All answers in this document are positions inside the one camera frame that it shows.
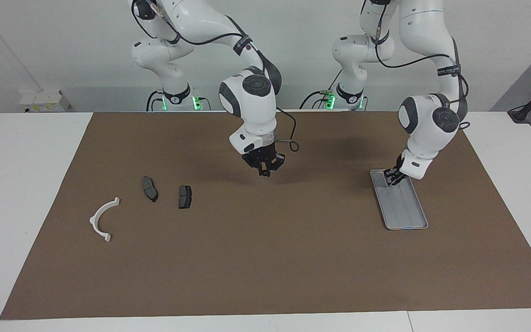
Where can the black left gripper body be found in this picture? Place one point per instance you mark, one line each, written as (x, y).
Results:
(397, 168)

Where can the rectangular dark grey brake pad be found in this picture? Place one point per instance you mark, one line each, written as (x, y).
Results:
(185, 197)

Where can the silver metal tray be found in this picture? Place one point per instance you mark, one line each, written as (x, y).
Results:
(404, 207)

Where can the brown table mat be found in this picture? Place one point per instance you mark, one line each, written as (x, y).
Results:
(270, 258)

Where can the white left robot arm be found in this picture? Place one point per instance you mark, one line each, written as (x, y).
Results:
(427, 124)

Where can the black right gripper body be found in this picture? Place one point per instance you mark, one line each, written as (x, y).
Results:
(263, 157)

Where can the white wall socket box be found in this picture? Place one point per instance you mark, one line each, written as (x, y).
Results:
(44, 100)

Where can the white curved plastic bracket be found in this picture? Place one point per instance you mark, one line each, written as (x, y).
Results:
(94, 221)

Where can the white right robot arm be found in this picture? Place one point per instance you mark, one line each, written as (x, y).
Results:
(256, 110)

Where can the curved dark grey brake pad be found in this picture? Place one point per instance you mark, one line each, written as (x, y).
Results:
(150, 189)

